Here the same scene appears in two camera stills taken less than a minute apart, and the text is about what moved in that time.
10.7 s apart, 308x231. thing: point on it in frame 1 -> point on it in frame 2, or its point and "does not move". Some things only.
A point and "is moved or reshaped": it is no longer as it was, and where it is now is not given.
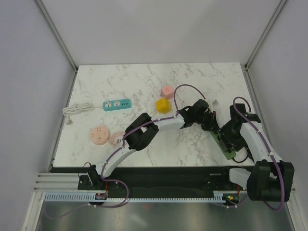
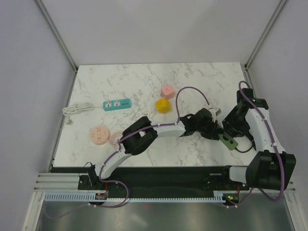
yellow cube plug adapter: (163, 106) does not move
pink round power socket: (99, 135) does not move
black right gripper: (237, 144) -> (241, 130)
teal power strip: (122, 104) does not move
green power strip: (228, 155) is moved or reshaped
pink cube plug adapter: (168, 92) does not move
